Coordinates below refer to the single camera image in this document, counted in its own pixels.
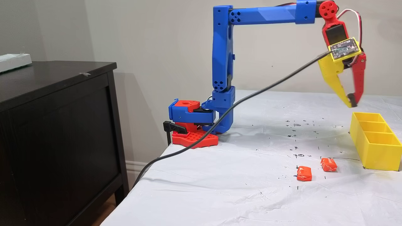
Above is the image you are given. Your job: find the orange medicine sachet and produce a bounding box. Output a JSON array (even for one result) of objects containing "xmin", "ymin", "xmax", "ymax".
[
  {"xmin": 296, "ymin": 166, "xmax": 313, "ymax": 182},
  {"xmin": 320, "ymin": 158, "xmax": 338, "ymax": 172}
]

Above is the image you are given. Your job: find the yellow three-compartment box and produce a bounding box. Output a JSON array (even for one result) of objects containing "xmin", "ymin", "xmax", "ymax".
[{"xmin": 350, "ymin": 112, "xmax": 402, "ymax": 172}]

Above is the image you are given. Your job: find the white flat box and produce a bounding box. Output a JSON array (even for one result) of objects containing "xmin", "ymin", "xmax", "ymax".
[{"xmin": 0, "ymin": 53, "xmax": 32, "ymax": 73}]

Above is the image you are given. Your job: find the white tablecloth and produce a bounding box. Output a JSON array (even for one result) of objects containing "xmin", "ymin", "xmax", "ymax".
[{"xmin": 100, "ymin": 90, "xmax": 402, "ymax": 226}]

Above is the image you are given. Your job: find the black table clamp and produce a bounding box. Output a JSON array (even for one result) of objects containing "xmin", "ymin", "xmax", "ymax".
[{"xmin": 163, "ymin": 121, "xmax": 188, "ymax": 146}]

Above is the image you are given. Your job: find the white baseboard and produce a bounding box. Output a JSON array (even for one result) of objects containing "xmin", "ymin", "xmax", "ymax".
[{"xmin": 126, "ymin": 161, "xmax": 149, "ymax": 181}]

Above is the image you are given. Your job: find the black wooden dresser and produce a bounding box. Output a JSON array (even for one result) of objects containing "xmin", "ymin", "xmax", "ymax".
[{"xmin": 0, "ymin": 61, "xmax": 130, "ymax": 226}]

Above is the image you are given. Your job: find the camera board on yellow bracket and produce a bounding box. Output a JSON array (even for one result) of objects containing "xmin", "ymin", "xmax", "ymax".
[{"xmin": 328, "ymin": 37, "xmax": 361, "ymax": 62}]

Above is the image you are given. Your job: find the white red servo wire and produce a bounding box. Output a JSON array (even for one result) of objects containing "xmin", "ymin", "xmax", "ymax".
[{"xmin": 337, "ymin": 9, "xmax": 363, "ymax": 51}]

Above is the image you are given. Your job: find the black camera cable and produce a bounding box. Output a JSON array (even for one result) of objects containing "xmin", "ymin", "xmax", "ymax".
[{"xmin": 130, "ymin": 50, "xmax": 333, "ymax": 189}]

